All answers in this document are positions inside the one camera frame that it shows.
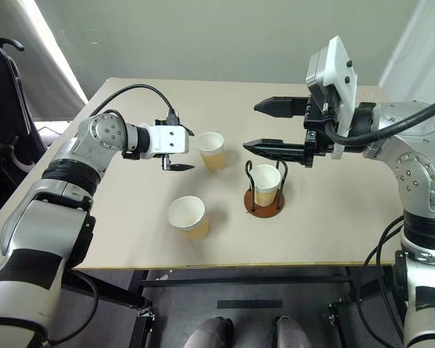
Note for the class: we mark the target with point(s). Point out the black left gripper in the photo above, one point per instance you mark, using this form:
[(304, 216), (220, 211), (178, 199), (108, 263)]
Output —
[(166, 161)]

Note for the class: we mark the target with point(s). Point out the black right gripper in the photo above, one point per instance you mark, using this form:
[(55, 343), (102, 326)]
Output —
[(317, 137)]

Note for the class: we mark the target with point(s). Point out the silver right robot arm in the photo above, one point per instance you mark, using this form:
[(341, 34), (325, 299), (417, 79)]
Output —
[(417, 170)]

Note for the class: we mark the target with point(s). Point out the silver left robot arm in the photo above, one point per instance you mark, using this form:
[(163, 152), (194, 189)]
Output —
[(76, 152)]

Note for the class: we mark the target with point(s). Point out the paper cup with tan sleeve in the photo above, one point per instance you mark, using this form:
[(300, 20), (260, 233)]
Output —
[(192, 221), (212, 152), (265, 188)]

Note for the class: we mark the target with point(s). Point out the black tape strip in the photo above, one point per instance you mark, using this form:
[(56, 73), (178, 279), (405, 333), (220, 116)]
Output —
[(249, 304)]

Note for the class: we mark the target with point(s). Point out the black chair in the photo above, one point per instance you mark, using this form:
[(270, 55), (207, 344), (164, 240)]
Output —
[(7, 119)]

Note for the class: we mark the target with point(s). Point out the dark rounded grey shape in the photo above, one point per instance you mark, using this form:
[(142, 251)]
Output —
[(291, 333), (210, 333)]

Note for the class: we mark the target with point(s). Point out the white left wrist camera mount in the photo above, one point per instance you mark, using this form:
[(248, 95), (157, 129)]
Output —
[(170, 139)]

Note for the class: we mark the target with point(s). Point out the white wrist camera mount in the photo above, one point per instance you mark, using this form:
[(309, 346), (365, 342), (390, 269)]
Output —
[(170, 139), (342, 72)]

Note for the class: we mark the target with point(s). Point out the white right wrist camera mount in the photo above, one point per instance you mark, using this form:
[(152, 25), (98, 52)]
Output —
[(342, 72)]

